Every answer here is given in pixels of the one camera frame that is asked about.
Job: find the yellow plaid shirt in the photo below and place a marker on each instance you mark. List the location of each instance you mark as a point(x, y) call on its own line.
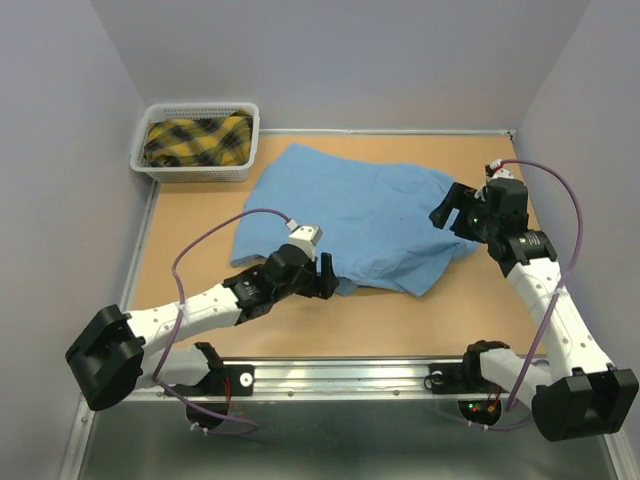
point(206, 142)

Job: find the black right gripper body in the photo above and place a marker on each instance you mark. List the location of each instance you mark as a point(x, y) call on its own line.
point(474, 220)

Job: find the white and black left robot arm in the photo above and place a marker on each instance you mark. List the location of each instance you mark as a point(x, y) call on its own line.
point(120, 352)

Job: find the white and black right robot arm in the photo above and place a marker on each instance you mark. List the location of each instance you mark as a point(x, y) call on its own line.
point(581, 393)

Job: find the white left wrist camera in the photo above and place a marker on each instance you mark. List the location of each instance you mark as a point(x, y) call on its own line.
point(304, 237)

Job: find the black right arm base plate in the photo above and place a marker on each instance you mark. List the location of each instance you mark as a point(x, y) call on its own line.
point(483, 408)

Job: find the white plastic basket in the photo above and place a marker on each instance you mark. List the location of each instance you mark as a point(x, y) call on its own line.
point(193, 110)

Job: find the light blue long sleeve shirt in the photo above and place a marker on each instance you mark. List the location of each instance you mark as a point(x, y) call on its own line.
point(374, 218)

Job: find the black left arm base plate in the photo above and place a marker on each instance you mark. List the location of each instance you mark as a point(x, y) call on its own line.
point(230, 380)

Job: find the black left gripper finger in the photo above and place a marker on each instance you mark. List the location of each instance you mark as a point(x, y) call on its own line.
point(326, 265)
point(326, 285)

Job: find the aluminium mounting rail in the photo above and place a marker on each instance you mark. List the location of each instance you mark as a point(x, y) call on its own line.
point(324, 379)

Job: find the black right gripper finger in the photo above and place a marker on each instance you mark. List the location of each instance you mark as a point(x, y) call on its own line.
point(440, 215)
point(460, 194)

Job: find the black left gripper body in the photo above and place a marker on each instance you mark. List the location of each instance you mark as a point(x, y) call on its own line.
point(303, 284)

